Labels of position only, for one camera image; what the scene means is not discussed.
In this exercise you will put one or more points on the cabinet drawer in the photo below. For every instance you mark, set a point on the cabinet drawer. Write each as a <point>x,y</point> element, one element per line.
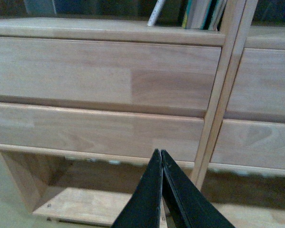
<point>251,143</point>
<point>116,76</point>
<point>104,132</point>
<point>258,93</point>

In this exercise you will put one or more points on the right cabinet upper drawer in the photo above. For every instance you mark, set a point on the right cabinet upper drawer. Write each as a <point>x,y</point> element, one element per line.
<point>258,93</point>

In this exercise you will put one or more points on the left wooden shelf cabinet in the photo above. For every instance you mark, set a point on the left wooden shelf cabinet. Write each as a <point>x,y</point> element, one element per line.
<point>31,168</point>

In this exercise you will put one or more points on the left cabinet upper drawer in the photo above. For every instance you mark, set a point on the left cabinet upper drawer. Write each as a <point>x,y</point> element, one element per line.
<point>116,76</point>

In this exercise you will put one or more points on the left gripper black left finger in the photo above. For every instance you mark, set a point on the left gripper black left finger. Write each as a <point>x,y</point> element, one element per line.
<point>143,210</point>

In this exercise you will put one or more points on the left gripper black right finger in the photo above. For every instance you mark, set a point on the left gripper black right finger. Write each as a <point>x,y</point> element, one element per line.
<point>187,205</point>

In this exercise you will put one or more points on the leaning white book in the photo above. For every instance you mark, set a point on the leaning white book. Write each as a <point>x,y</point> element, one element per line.
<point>155,13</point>

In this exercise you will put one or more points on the upright green books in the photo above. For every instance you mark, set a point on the upright green books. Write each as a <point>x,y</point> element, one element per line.
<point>204,14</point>

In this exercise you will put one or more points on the right wooden shelf cabinet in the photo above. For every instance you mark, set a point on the right wooden shelf cabinet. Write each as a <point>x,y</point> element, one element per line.
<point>249,196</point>

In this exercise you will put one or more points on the left cabinet lower drawer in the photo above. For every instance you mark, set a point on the left cabinet lower drawer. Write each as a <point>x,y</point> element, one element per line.
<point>104,132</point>

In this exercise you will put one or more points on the wooden shelf cabinet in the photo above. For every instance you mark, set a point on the wooden shelf cabinet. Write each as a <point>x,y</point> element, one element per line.
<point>249,196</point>
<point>31,168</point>

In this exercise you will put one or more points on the right cabinet lower drawer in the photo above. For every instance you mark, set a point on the right cabinet lower drawer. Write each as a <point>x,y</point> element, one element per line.
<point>251,143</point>

